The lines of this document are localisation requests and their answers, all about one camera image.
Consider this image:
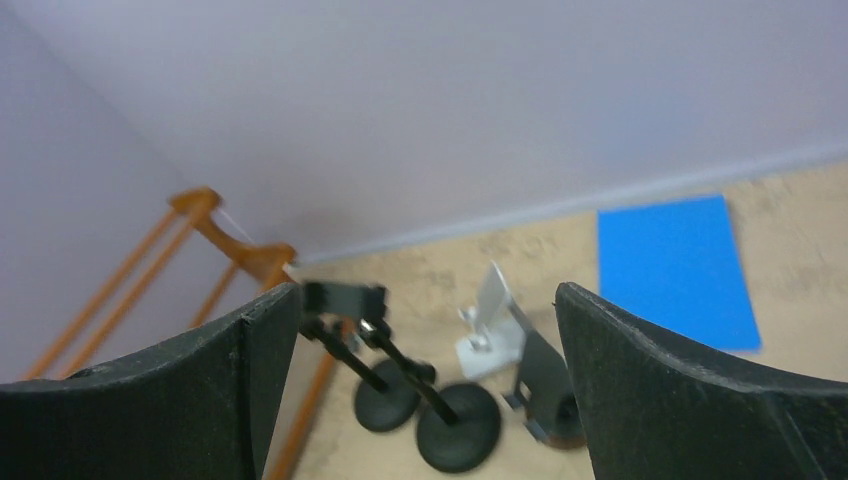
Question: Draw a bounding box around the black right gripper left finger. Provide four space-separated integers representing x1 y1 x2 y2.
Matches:
1 284 301 479

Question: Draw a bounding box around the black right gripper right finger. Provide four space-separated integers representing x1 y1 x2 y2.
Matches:
555 282 847 479

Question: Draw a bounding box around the black round-base phone stand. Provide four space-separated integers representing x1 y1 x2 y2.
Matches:
299 281 421 433

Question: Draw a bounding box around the black tall phone stand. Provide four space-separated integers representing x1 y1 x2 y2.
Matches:
357 284 503 475

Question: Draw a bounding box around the white folding phone stand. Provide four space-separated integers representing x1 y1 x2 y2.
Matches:
455 261 528 381

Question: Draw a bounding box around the blue rectangular mat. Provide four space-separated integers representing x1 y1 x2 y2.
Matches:
597 194 762 352

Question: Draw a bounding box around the orange wooden rack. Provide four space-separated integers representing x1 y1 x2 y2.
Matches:
19 186 359 480

